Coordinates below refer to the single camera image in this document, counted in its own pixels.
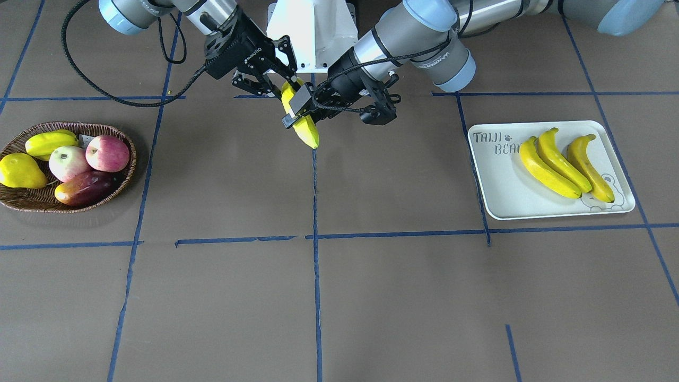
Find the yellow lemon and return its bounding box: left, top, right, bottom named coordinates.
left=1, top=153, right=48, bottom=189

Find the yellow banana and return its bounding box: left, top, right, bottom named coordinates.
left=536, top=127, right=593, bottom=193
left=519, top=136, right=582, bottom=199
left=567, top=134, right=615, bottom=204
left=281, top=82, right=319, bottom=149

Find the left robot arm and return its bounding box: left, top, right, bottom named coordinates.
left=303, top=1, right=661, bottom=125

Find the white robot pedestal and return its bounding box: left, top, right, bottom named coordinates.
left=265, top=1, right=359, bottom=73

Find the orange yellow mango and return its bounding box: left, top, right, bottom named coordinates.
left=54, top=171, right=117, bottom=206

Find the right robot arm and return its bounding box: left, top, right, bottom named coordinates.
left=99, top=1, right=300, bottom=98

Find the red apple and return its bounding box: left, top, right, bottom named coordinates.
left=85, top=135, right=130, bottom=172

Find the brown wicker basket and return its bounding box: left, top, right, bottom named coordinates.
left=1, top=121, right=137, bottom=213

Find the pale pink peach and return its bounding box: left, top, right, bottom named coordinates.
left=48, top=146, right=92, bottom=183

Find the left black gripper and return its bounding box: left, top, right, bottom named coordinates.
left=313, top=72, right=401, bottom=125

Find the yellow starfruit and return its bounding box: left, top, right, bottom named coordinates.
left=25, top=129, right=80, bottom=161

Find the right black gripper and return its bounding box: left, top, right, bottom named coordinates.
left=231, top=29, right=299, bottom=98

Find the white bear tray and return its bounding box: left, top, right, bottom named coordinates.
left=467, top=120, right=636, bottom=220

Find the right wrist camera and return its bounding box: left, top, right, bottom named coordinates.
left=204, top=19, right=267, bottom=80

